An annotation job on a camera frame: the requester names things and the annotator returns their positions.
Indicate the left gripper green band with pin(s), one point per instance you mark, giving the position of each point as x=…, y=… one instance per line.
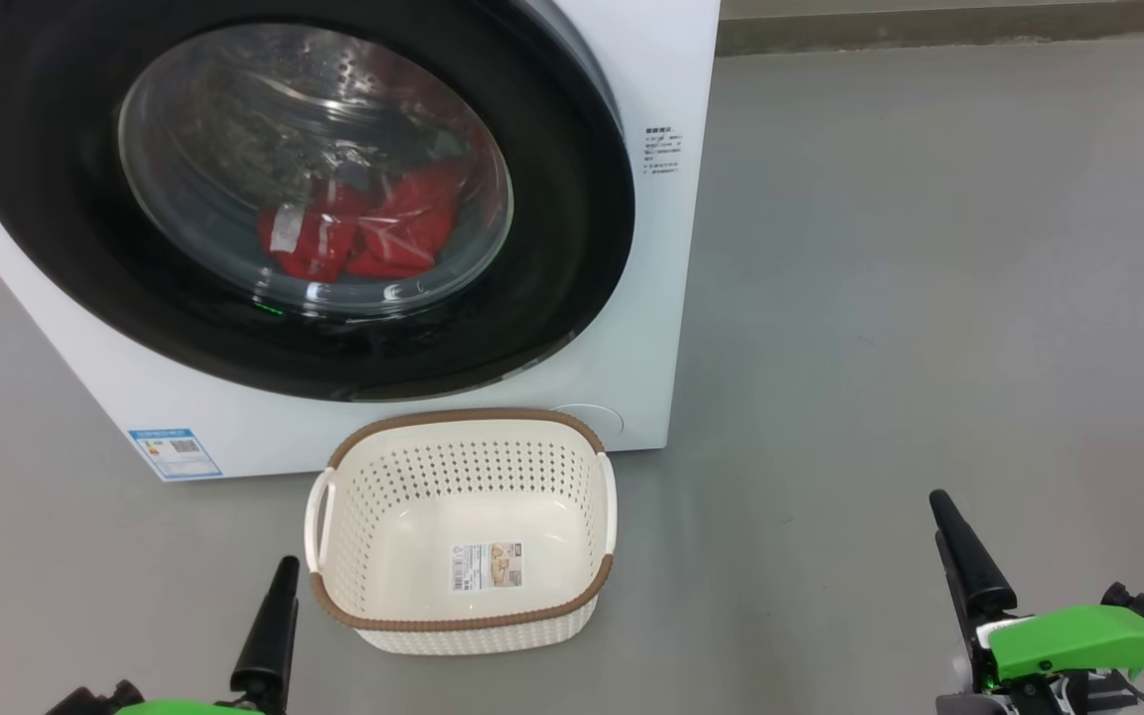
x=190, y=708

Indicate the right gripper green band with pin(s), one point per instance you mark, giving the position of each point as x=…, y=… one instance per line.
x=1088, y=641

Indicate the grey washing machine door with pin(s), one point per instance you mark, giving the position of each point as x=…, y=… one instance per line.
x=56, y=199

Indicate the printed label sticker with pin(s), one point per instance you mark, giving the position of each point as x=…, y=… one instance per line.
x=486, y=567

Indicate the cream perforated laundry basket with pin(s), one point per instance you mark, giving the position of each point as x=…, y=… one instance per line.
x=473, y=497

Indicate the white front-load washing machine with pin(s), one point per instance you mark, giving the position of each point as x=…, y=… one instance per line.
x=632, y=298

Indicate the stainless steel washer drum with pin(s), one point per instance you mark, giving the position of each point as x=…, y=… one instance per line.
x=234, y=129

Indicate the blue energy label sticker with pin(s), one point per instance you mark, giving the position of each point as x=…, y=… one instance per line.
x=175, y=454

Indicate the round white filter cover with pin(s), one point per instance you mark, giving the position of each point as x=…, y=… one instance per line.
x=597, y=417

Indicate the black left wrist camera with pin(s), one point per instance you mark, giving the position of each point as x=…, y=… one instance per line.
x=95, y=700

